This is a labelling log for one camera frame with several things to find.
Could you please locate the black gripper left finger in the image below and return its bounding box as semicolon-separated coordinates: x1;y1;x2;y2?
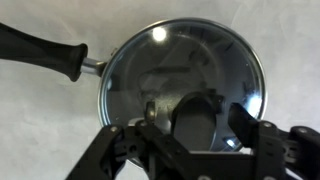
144;101;156;124

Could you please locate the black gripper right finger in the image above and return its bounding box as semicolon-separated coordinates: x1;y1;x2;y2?
228;103;258;147

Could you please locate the glass pot lid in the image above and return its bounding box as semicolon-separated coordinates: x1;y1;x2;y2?
98;18;267;152

